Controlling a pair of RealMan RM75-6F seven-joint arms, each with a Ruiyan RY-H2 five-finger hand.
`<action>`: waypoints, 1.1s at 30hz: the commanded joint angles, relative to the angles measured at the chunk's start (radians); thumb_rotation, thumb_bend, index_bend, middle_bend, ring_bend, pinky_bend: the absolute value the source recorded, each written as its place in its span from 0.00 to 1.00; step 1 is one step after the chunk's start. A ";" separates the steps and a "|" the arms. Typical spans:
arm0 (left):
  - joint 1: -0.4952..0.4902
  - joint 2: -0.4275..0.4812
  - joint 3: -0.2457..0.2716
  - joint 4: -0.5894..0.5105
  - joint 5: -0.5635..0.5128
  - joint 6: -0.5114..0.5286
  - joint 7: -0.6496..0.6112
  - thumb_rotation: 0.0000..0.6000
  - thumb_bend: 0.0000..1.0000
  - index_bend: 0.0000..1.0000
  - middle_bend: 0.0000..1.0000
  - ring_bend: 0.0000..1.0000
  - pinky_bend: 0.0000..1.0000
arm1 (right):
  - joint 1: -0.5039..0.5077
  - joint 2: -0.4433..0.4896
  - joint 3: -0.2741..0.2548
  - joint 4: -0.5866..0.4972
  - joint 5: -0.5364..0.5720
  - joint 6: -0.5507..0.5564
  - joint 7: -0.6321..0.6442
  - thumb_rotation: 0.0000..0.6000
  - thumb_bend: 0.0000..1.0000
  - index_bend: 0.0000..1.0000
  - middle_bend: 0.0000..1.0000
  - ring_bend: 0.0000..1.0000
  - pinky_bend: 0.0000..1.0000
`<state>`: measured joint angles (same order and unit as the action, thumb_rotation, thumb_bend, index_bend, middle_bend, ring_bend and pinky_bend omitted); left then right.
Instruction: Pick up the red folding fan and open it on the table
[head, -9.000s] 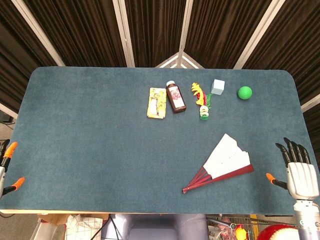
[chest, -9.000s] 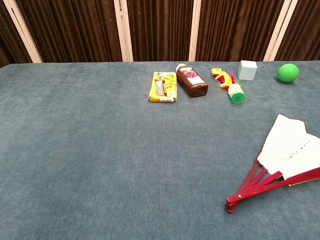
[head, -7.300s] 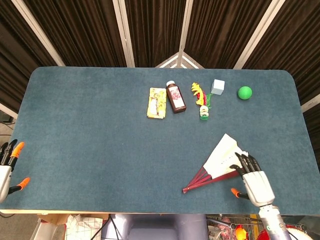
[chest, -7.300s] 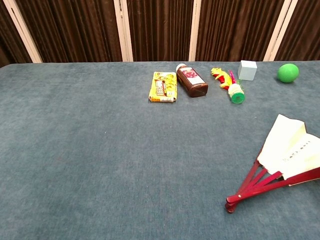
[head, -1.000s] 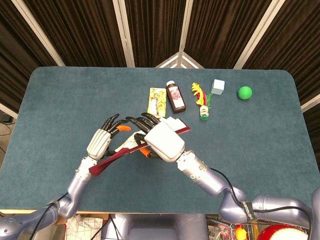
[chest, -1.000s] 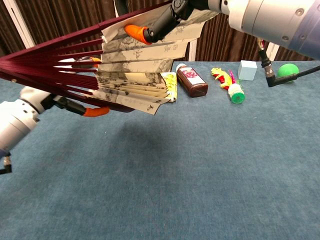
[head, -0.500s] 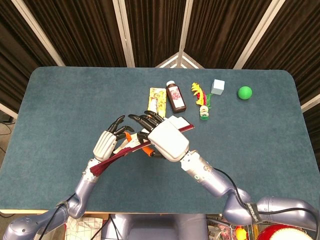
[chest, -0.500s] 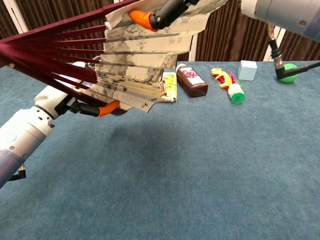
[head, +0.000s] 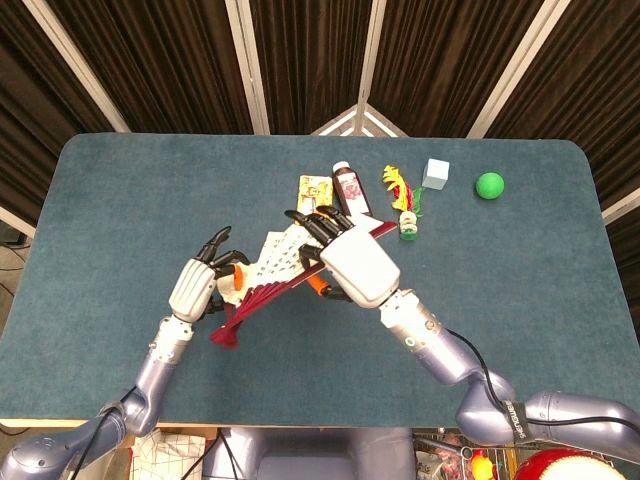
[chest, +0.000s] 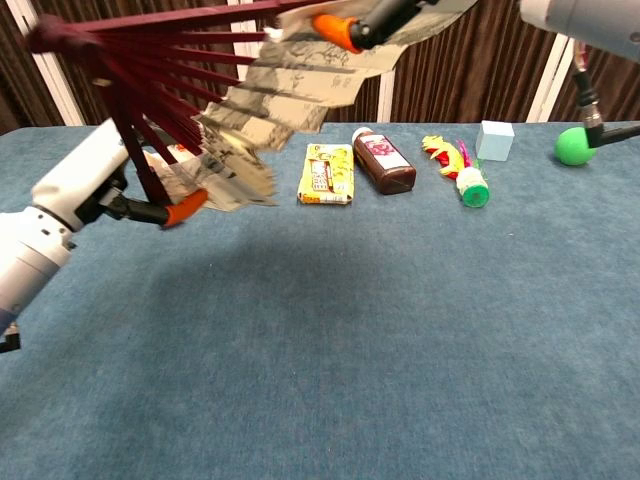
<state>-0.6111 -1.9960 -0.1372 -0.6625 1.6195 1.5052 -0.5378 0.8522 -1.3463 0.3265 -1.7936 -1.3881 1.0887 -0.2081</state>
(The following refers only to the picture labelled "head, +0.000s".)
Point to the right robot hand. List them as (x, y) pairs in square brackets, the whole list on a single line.
[(360, 265)]

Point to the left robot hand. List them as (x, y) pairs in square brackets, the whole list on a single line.
[(192, 285)]

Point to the red ribbed paper folding fan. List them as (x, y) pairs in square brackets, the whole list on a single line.
[(280, 255)]

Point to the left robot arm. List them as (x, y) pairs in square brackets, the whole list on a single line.
[(155, 370)]

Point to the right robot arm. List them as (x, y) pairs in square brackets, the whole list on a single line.
[(440, 350)]

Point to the brown bottle with white cap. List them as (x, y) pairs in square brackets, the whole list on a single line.
[(350, 187)]

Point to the feather shuttlecock with green base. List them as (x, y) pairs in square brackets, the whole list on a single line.
[(400, 192)]

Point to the yellow snack packet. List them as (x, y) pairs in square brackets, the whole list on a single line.
[(312, 187)]

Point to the blue felt table cover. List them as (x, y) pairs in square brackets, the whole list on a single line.
[(100, 225)]

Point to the light blue cube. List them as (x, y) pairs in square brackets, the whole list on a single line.
[(436, 175)]

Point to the brown cardboard box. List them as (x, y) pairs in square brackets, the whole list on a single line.
[(200, 434)]

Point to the green ball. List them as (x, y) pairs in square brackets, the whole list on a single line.
[(490, 186)]

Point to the white checked cloth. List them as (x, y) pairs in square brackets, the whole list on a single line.
[(165, 457)]

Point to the lavender robot torso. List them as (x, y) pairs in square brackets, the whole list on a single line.
[(310, 450)]

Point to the brown pleated curtain panel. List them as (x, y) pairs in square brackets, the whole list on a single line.
[(600, 75), (440, 60), (160, 65), (25, 100), (310, 60)]

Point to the yellow toy chicken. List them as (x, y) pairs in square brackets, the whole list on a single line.
[(481, 465)]

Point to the red and white round object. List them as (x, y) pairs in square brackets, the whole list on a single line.
[(565, 462)]

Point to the white screen frame post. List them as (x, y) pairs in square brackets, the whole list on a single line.
[(77, 65), (372, 50), (247, 65), (622, 207), (517, 65), (15, 221)]

